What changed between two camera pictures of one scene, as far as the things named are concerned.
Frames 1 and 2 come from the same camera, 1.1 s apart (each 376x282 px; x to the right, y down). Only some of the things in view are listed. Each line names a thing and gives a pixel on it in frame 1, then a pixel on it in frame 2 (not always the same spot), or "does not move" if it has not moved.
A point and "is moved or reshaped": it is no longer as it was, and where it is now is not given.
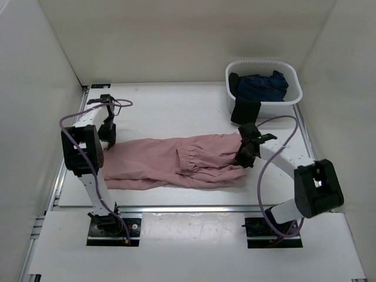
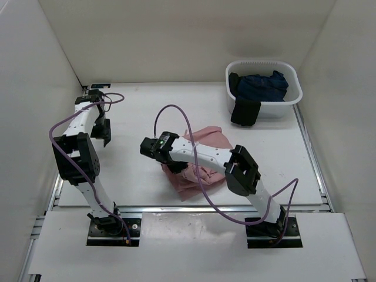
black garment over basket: x=246 y=110 does not move
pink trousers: x=135 y=164 is moved or reshaped
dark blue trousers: x=272 y=88 does not move
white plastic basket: x=285 y=108 does not move
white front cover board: x=202 y=244 does not move
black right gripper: x=239 y=160 to x=177 y=168
